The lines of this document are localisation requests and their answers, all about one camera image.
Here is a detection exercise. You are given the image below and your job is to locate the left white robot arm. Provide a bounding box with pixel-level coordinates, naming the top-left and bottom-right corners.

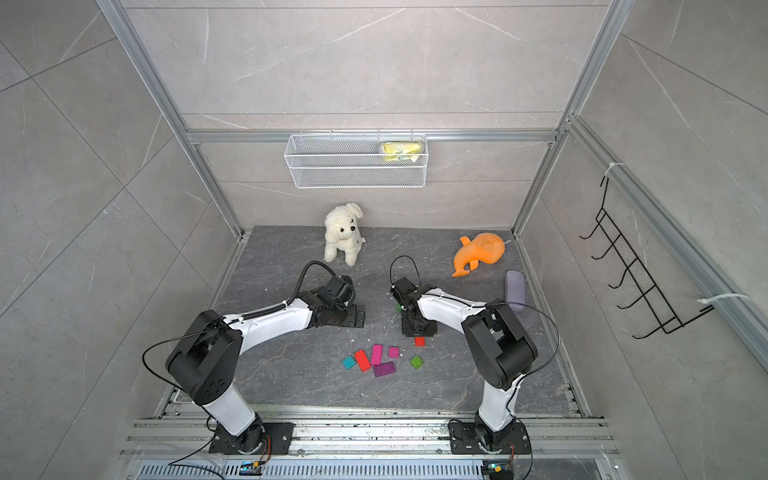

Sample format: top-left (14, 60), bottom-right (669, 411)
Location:
top-left (166, 292), bottom-right (365, 454)

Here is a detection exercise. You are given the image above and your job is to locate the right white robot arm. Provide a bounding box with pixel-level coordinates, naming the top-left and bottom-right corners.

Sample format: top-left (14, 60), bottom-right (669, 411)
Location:
top-left (390, 278), bottom-right (538, 453)

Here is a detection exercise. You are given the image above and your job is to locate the light green cube block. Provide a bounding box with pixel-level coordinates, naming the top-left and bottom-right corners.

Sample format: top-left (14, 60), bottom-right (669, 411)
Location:
top-left (409, 355), bottom-right (423, 369)

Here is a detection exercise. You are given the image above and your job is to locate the upright magenta block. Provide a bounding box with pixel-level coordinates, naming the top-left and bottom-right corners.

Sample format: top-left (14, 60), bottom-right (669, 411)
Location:
top-left (371, 344), bottom-right (383, 366)

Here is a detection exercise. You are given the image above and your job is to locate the teal cube block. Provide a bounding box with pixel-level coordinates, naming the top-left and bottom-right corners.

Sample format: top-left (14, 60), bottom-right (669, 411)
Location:
top-left (342, 356), bottom-right (356, 370)

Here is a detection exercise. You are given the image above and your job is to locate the purple block flat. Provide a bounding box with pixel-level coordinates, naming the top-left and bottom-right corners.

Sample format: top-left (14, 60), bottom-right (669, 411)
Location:
top-left (373, 362), bottom-right (396, 378)

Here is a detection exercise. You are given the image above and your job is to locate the white plush dog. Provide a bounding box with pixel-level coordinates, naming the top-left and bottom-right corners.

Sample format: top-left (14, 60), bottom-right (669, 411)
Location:
top-left (324, 203), bottom-right (366, 267)

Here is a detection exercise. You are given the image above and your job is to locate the orange toy watering can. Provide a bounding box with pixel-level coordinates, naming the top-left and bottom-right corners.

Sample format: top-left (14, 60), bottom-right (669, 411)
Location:
top-left (452, 232), bottom-right (506, 278)

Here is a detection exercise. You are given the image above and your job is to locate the purple glasses case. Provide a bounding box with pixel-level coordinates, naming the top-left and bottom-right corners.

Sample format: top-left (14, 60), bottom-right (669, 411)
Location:
top-left (505, 270), bottom-right (526, 311)

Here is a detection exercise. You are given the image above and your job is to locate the yellow packet in basket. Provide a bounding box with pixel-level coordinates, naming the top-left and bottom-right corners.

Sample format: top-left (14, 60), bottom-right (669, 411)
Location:
top-left (378, 141), bottom-right (424, 163)

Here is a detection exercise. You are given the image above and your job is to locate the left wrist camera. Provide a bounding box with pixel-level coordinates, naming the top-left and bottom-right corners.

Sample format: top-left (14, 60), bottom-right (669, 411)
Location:
top-left (317, 276), bottom-right (356, 310)

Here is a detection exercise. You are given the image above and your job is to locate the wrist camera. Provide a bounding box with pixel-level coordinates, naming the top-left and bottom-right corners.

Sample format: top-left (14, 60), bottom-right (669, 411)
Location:
top-left (317, 276), bottom-right (356, 310)
top-left (390, 277), bottom-right (419, 307)

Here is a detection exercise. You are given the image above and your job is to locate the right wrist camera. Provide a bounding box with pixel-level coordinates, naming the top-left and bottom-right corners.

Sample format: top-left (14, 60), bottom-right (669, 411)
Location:
top-left (390, 277), bottom-right (419, 307)

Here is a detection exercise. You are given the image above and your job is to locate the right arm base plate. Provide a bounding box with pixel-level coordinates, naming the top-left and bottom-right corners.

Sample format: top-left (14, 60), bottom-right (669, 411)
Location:
top-left (447, 417), bottom-right (532, 455)

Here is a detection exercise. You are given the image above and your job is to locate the aluminium mounting rail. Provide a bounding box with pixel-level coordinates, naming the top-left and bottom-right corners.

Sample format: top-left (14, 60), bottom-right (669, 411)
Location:
top-left (117, 403), bottom-right (628, 479)

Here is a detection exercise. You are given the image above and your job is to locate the white wire mesh basket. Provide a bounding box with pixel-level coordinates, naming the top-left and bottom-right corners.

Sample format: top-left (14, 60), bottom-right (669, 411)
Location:
top-left (284, 133), bottom-right (429, 189)

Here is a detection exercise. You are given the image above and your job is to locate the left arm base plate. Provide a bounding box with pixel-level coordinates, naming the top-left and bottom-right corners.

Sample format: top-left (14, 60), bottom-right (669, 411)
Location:
top-left (209, 422), bottom-right (295, 456)

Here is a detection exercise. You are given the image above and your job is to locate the black wire hook rack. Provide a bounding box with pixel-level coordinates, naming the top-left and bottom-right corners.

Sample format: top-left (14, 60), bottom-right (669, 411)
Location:
top-left (579, 177), bottom-right (715, 340)

